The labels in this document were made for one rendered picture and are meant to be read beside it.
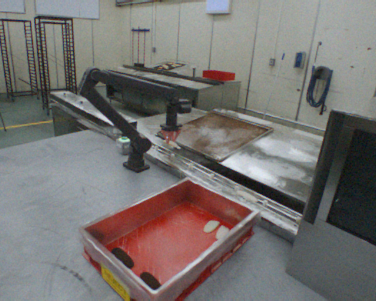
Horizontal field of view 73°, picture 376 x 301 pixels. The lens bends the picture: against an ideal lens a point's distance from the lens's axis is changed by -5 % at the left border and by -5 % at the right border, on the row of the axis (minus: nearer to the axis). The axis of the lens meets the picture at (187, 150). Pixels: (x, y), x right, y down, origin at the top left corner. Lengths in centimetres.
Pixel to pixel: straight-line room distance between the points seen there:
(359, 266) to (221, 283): 34
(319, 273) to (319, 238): 10
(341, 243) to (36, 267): 80
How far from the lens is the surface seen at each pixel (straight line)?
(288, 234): 98
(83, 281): 81
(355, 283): 80
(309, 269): 83
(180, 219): 98
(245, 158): 135
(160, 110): 484
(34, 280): 85
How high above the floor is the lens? 141
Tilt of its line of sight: 22 degrees down
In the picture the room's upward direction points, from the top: 4 degrees clockwise
